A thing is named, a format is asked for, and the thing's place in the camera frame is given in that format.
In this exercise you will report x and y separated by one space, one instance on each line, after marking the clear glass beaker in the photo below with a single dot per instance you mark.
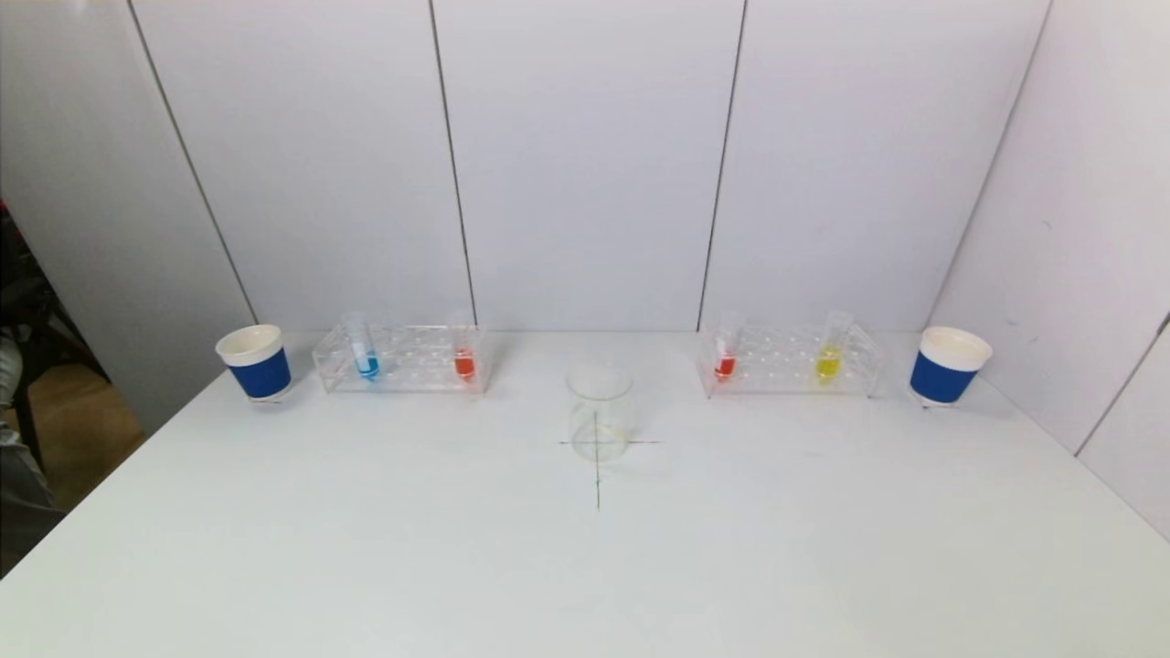
599 411

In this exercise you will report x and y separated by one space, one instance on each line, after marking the test tube with blue pigment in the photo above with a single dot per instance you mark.
367 364

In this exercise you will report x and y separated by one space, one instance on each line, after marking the clear acrylic test tube rack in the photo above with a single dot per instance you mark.
416 366
777 366

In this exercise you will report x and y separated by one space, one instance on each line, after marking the white paper cup blue sleeve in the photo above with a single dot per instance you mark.
941 376
260 373

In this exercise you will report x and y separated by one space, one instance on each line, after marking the test tube with red pigment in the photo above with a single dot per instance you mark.
725 366

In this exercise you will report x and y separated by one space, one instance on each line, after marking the person in grey clothes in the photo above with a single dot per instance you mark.
23 498

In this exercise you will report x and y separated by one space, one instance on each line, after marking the test tube with yellow pigment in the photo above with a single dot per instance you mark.
828 364

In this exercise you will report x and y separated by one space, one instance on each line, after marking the test tube with orange pigment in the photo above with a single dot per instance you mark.
464 364

